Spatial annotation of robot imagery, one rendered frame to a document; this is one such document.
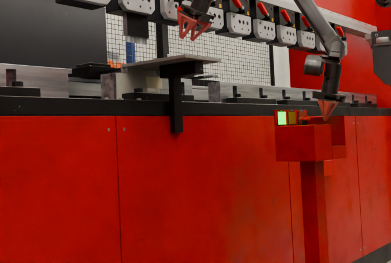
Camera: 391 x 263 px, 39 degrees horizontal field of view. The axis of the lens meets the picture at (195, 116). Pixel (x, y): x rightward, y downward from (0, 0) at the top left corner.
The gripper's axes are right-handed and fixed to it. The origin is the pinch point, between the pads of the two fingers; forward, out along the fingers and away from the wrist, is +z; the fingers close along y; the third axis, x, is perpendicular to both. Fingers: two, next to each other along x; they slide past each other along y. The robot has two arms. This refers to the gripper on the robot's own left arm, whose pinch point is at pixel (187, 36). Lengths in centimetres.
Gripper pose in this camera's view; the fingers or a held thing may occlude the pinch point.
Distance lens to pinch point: 174.8
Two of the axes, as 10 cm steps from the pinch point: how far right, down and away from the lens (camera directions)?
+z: -3.8, 8.8, 2.9
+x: 6.9, 4.7, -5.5
